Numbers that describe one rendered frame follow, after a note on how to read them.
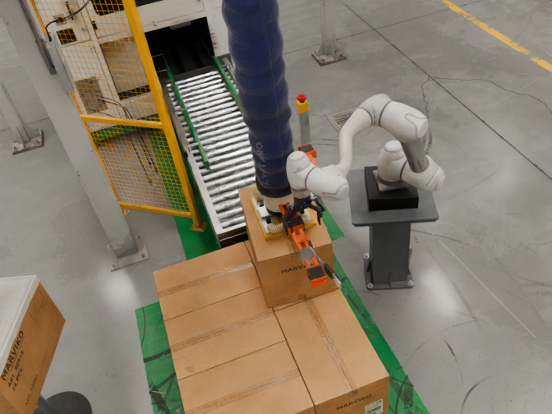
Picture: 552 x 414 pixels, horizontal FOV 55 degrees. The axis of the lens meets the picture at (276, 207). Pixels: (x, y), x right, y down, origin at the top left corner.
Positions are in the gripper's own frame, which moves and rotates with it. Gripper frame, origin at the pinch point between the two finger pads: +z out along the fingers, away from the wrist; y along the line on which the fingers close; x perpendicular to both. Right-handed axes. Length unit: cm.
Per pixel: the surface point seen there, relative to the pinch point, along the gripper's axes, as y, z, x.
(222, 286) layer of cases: 46, 68, -37
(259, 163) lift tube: 11.3, -15.1, -34.8
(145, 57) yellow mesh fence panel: 53, -30, -149
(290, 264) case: 8.0, 35.5, -10.6
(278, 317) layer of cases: 21, 68, -4
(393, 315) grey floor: -56, 122, -18
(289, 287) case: 10, 54, -11
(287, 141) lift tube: -3.6, -25.5, -32.3
